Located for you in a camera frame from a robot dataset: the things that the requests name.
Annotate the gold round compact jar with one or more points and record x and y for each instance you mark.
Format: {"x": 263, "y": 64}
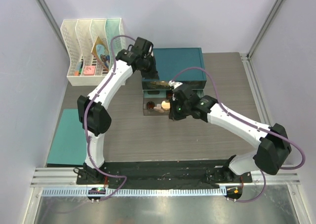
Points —
{"x": 165, "y": 105}

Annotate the small black jar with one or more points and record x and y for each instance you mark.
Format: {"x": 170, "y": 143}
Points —
{"x": 150, "y": 105}

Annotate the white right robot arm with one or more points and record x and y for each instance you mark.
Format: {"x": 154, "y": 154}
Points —
{"x": 271, "y": 147}

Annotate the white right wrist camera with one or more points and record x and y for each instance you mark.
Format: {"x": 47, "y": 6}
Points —
{"x": 173, "y": 84}

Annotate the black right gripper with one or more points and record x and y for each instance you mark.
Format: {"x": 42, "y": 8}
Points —
{"x": 173, "y": 115}

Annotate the clear acrylic drawer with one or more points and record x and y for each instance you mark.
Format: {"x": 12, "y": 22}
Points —
{"x": 157, "y": 96}
{"x": 163, "y": 85}

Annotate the triangular gold teal card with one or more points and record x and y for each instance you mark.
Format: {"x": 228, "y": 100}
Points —
{"x": 101, "y": 53}

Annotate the white perforated file organizer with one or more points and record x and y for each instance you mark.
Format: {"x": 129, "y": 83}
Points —
{"x": 88, "y": 45}

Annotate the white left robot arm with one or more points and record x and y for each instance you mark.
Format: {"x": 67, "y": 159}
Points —
{"x": 92, "y": 109}

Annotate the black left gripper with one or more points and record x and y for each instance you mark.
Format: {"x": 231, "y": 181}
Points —
{"x": 153, "y": 74}

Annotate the teal drawer cabinet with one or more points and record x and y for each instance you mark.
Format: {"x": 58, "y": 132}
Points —
{"x": 171, "y": 61}

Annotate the pink eraser block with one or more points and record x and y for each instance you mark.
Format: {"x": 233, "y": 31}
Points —
{"x": 89, "y": 70}

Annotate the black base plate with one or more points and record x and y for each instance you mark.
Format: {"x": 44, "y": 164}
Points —
{"x": 160, "y": 174}

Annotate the orange green markers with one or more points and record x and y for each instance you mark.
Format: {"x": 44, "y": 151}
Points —
{"x": 78, "y": 69}

